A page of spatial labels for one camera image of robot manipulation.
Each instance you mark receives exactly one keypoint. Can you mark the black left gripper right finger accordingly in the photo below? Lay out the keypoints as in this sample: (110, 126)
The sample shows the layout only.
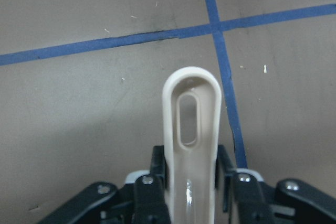
(247, 198)

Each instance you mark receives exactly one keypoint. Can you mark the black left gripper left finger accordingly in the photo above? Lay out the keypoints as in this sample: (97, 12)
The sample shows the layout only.
(140, 200)

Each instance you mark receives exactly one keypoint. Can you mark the beige plastic dustpan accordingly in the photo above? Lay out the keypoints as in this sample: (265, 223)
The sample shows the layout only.
(190, 180)

